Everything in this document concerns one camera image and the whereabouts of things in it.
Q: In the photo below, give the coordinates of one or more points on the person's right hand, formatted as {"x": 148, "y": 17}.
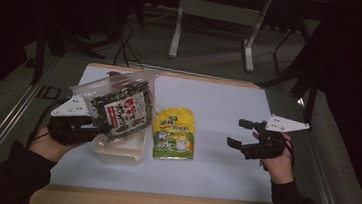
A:
{"x": 279, "y": 168}

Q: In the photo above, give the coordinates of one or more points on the white divided lunch box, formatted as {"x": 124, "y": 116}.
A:
{"x": 120, "y": 153}

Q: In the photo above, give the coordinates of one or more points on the person's left hand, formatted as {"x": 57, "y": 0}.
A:
{"x": 47, "y": 147}

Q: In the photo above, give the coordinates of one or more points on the yellow spouted sauce pouch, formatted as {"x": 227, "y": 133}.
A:
{"x": 174, "y": 131}

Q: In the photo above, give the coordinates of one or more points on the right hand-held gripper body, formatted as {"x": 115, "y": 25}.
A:
{"x": 287, "y": 124}

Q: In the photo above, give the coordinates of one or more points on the pale blue table mat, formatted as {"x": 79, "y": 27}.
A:
{"x": 222, "y": 99}

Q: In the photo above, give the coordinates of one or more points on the white metal table frame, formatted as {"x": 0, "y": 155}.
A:
{"x": 218, "y": 11}

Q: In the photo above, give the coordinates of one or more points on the clear bag of dried seaweed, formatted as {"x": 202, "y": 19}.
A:
{"x": 121, "y": 109}

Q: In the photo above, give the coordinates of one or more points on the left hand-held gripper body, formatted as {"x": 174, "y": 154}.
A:
{"x": 71, "y": 108}

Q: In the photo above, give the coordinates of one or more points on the black floor stand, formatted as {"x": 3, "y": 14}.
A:
{"x": 39, "y": 55}
{"x": 311, "y": 94}

